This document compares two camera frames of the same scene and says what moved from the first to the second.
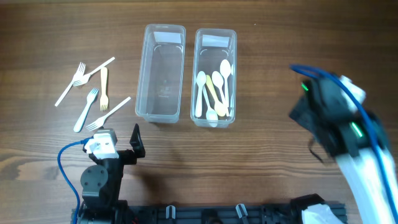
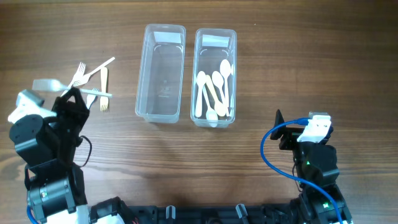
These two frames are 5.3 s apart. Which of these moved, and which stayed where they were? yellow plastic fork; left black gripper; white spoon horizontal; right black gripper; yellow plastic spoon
Moved: left black gripper; right black gripper
Stayed: yellow plastic fork; white spoon horizontal; yellow plastic spoon
